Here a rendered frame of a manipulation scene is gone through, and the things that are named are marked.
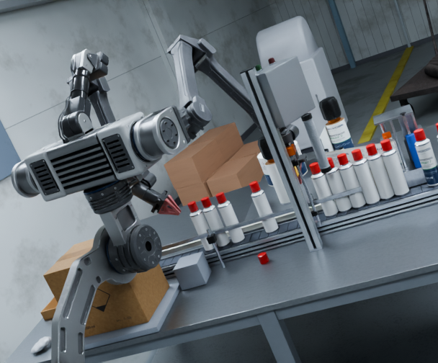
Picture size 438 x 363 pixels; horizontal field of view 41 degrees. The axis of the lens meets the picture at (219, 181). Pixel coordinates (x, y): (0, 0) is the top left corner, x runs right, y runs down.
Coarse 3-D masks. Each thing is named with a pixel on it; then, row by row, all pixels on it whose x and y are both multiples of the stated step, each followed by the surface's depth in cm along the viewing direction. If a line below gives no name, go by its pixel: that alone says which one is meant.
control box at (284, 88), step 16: (288, 64) 193; (272, 80) 189; (288, 80) 193; (304, 80) 198; (272, 96) 189; (288, 96) 193; (304, 96) 197; (272, 112) 192; (288, 112) 192; (304, 112) 197
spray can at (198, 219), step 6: (192, 204) 227; (192, 210) 227; (198, 210) 228; (192, 216) 227; (198, 216) 227; (204, 216) 229; (192, 222) 229; (198, 222) 227; (204, 222) 228; (198, 228) 228; (204, 228) 228; (198, 234) 230; (204, 240) 230; (204, 246) 231; (210, 246) 230
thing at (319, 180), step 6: (312, 168) 211; (318, 168) 212; (318, 174) 211; (324, 174) 212; (312, 180) 213; (318, 180) 211; (324, 180) 212; (318, 186) 212; (324, 186) 212; (318, 192) 213; (324, 192) 213; (330, 192) 214; (318, 198) 216; (324, 204) 214; (330, 204) 214; (324, 210) 216; (330, 210) 214; (336, 210) 215; (330, 216) 215
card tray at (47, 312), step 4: (52, 300) 254; (48, 304) 251; (52, 304) 253; (56, 304) 256; (44, 308) 248; (48, 308) 250; (52, 308) 252; (40, 312) 245; (44, 312) 245; (48, 312) 244; (52, 312) 244; (44, 316) 245; (48, 316) 245; (52, 316) 245
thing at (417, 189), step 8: (424, 184) 209; (416, 192) 205; (384, 200) 210; (392, 200) 207; (352, 208) 215; (360, 208) 212; (320, 216) 220; (336, 216) 214; (288, 224) 225; (296, 224) 222; (256, 232) 230; (264, 232) 227; (280, 232) 221; (248, 240) 226; (256, 240) 223; (200, 248) 238; (224, 248) 227; (176, 256) 240; (160, 264) 239; (168, 264) 235
